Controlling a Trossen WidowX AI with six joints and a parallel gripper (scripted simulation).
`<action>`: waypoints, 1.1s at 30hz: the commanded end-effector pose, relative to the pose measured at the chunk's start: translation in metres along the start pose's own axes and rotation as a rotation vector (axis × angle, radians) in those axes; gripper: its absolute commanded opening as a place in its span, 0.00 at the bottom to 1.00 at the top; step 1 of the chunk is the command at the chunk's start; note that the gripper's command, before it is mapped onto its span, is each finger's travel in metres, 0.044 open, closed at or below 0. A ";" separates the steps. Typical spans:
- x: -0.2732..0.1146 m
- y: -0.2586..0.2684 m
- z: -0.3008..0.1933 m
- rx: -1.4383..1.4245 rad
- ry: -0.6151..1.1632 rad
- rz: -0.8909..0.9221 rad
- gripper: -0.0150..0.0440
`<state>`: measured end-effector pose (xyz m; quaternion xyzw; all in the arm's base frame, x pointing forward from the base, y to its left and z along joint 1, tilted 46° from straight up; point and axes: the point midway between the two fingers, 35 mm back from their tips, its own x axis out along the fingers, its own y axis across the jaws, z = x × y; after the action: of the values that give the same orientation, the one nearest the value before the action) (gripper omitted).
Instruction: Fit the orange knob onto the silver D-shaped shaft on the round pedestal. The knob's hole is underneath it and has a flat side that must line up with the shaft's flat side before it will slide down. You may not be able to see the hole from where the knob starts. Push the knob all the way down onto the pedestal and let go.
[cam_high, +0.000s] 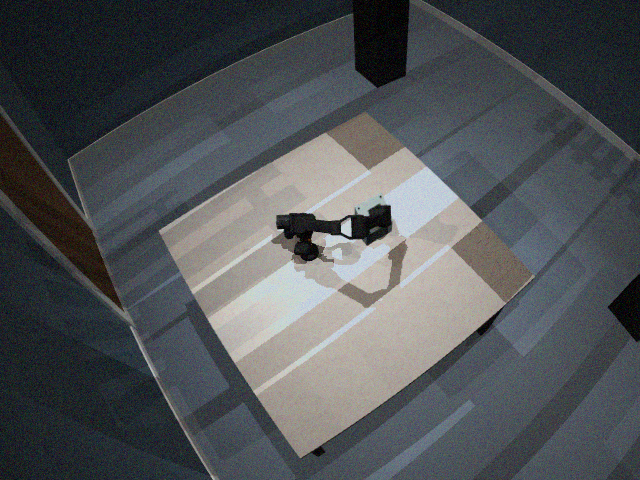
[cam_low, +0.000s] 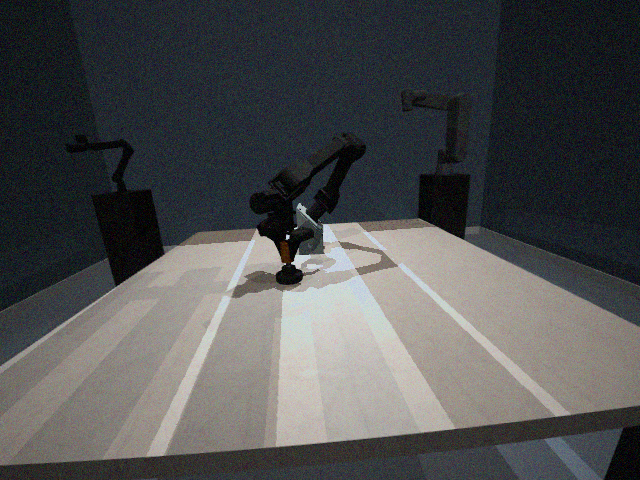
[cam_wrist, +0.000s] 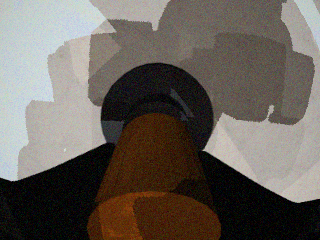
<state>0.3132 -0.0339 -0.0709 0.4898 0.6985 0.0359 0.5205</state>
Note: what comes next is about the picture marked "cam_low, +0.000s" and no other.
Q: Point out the orange knob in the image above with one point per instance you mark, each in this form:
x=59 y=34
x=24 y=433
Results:
x=285 y=255

